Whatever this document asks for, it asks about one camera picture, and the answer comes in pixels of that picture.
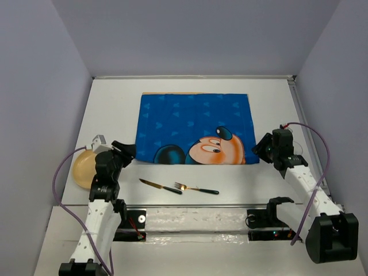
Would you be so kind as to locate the yellow plate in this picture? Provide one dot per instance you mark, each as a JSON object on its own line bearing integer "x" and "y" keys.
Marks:
{"x": 83, "y": 169}

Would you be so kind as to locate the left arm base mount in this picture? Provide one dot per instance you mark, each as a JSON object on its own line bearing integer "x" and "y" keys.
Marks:
{"x": 132, "y": 225}

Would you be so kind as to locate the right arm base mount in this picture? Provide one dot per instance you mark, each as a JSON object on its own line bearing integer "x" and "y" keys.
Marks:
{"x": 264, "y": 224}

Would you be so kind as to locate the gold fork green handle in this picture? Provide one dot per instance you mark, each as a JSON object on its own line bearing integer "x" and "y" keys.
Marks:
{"x": 183, "y": 187}

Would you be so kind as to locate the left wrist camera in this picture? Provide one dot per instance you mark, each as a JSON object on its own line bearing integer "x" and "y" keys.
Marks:
{"x": 99, "y": 144}

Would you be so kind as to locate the clear drinking glass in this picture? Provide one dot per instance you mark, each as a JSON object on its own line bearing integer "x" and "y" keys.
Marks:
{"x": 298, "y": 149}

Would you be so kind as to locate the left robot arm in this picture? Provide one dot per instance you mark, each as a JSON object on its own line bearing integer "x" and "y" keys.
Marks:
{"x": 106, "y": 211}

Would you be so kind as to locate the blue cartoon placemat cloth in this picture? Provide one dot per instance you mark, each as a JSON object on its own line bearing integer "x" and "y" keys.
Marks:
{"x": 195, "y": 129}

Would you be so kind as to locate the gold knife green handle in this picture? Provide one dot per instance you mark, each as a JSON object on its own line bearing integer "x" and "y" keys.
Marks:
{"x": 158, "y": 186}

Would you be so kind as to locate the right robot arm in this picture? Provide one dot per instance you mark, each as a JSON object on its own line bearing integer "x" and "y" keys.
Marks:
{"x": 329, "y": 234}

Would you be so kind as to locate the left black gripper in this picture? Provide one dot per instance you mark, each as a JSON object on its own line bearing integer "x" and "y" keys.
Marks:
{"x": 127, "y": 153}

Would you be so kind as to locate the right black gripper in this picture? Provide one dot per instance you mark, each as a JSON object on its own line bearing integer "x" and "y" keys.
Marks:
{"x": 259, "y": 149}

